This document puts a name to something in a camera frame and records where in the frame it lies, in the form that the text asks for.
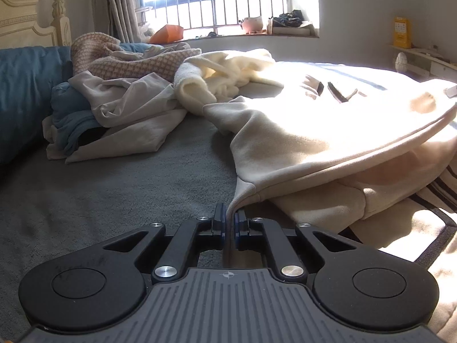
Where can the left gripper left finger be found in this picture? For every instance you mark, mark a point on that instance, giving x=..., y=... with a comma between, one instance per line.
x=166, y=255

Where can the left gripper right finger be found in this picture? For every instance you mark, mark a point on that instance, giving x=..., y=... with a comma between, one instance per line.
x=293, y=255

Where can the beige hoodie sweatshirt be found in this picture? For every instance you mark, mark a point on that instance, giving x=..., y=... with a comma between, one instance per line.
x=331, y=154

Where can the cardboard tray with dark clothes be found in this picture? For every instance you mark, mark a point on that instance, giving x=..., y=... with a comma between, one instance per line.
x=294, y=23

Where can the grey fleece bed blanket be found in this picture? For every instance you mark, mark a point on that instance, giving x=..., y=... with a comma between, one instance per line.
x=49, y=209

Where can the light grey crumpled garment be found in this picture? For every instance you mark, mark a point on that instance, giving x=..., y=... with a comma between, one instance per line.
x=138, y=113

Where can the blue crumpled garment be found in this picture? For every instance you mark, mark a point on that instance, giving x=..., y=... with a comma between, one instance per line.
x=73, y=118

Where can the cream fleece garment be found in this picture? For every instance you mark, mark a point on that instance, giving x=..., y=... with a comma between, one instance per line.
x=217, y=76

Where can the pink patterned blanket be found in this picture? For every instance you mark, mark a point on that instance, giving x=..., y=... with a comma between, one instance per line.
x=105, y=57

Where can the orange box on sill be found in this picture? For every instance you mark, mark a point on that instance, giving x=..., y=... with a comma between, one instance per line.
x=167, y=34

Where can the white side shelf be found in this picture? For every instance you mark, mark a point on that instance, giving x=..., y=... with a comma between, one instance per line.
x=422, y=64

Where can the pink bowl on sill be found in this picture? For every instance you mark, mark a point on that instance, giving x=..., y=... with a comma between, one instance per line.
x=252, y=25

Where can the blue pillow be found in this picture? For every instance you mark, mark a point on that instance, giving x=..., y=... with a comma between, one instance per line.
x=28, y=75

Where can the beige curtain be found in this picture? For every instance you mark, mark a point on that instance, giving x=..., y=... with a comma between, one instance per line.
x=117, y=18

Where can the yellow calendar box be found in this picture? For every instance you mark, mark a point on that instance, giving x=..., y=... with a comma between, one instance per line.
x=402, y=33

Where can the cream carved headboard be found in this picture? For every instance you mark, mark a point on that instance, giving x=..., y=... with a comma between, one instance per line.
x=19, y=25

